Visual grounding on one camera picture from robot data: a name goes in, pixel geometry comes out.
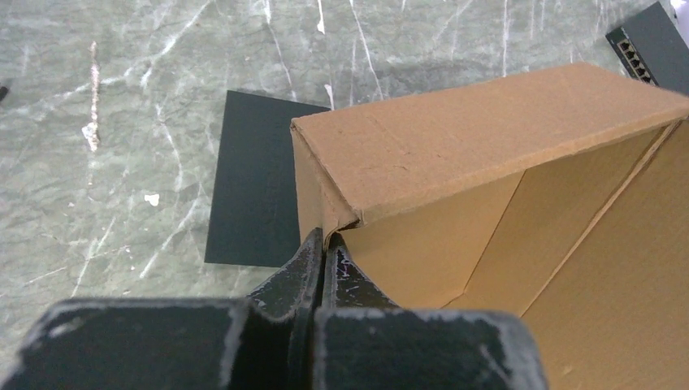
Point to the brown cardboard box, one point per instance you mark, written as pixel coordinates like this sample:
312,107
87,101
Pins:
559,196

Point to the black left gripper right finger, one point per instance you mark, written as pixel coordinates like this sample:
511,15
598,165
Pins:
364,340

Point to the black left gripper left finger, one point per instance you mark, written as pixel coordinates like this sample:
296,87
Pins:
259,341

